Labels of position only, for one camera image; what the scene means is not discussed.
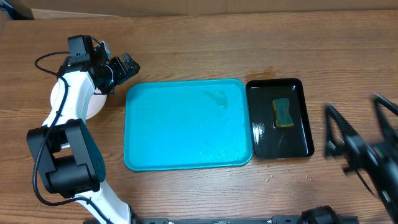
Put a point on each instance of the green yellow sponge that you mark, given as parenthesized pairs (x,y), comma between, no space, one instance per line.
(282,116)

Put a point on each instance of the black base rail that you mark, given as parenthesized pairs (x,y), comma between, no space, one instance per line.
(281,219)

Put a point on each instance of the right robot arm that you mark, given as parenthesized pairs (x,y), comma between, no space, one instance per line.
(386,189)

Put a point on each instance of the dark object top left corner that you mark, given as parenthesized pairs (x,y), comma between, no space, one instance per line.
(16,10)

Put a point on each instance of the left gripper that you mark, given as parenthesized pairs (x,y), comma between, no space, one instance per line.
(122,72)

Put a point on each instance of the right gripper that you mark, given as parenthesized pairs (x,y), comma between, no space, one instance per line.
(344,127)

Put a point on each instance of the black water tray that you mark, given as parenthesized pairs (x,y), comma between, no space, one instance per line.
(268,141)

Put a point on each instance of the teal plastic tray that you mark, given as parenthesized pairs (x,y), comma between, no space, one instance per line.
(187,125)

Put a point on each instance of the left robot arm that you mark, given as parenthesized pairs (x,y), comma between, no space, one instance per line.
(68,166)

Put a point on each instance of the white plate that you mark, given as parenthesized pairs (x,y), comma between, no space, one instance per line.
(96,103)

